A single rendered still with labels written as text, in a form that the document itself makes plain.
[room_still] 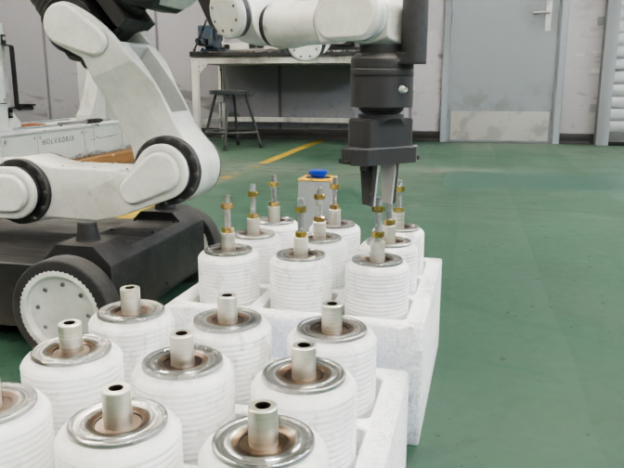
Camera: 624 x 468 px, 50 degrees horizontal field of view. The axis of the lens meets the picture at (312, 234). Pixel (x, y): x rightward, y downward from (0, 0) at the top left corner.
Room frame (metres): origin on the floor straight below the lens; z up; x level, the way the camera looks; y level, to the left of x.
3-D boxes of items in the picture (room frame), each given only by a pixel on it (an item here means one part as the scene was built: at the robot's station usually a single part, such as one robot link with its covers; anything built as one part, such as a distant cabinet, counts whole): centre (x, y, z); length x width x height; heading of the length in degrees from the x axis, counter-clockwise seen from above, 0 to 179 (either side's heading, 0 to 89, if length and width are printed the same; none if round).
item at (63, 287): (1.18, 0.46, 0.10); 0.20 x 0.05 x 0.20; 77
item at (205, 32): (5.66, 0.84, 0.87); 0.41 x 0.17 x 0.25; 167
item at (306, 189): (1.40, -0.01, 0.16); 0.07 x 0.07 x 0.31; 75
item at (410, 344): (1.11, -0.01, 0.09); 0.39 x 0.39 x 0.18; 75
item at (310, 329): (0.67, -0.02, 0.25); 0.08 x 0.08 x 0.01
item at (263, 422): (0.45, 0.04, 0.26); 0.02 x 0.02 x 0.03
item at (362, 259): (0.96, -0.10, 0.25); 0.08 x 0.08 x 0.01
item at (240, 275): (1.02, 0.13, 0.16); 0.10 x 0.10 x 0.18
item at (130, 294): (0.73, 0.21, 0.26); 0.02 x 0.02 x 0.03
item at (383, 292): (0.96, -0.10, 0.16); 0.10 x 0.10 x 0.18
